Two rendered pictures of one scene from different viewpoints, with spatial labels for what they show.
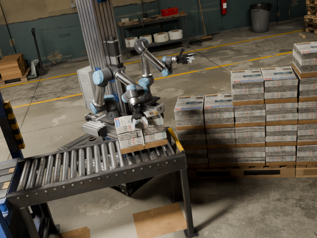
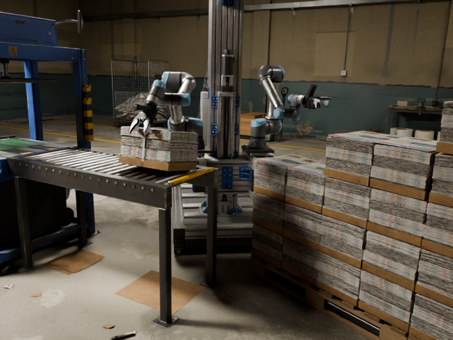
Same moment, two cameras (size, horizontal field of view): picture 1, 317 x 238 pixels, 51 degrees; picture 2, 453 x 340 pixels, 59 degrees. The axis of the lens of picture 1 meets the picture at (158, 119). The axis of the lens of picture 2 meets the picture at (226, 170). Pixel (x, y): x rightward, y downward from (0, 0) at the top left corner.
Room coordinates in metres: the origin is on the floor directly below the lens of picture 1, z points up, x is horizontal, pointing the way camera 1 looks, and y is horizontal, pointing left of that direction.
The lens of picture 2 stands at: (0.77, -1.63, 1.37)
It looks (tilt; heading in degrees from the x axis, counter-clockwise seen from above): 13 degrees down; 37
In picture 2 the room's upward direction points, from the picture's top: 2 degrees clockwise
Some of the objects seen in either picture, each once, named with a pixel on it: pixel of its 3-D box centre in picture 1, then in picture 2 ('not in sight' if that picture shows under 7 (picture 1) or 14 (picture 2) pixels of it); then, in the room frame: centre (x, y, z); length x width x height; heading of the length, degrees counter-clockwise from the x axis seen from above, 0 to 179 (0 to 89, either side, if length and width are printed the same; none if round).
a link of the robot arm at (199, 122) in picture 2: (109, 102); (194, 126); (3.09, 0.45, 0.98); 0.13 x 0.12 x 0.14; 124
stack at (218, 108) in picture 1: (234, 135); (337, 237); (3.06, -0.77, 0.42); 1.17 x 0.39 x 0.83; 77
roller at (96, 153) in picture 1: (97, 160); (109, 166); (2.36, 0.54, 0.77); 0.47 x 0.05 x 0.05; 9
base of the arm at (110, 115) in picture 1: (112, 112); (195, 142); (3.09, 0.45, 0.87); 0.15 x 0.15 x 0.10
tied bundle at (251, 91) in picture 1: (246, 87); (365, 157); (3.03, -0.90, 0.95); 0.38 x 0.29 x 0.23; 167
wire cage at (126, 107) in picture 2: not in sight; (140, 94); (7.70, 6.44, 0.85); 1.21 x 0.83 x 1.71; 99
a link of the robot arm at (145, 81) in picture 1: (144, 85); (259, 127); (3.45, 0.10, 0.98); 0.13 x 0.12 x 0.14; 161
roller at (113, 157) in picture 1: (113, 156); (124, 168); (2.37, 0.41, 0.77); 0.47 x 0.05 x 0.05; 9
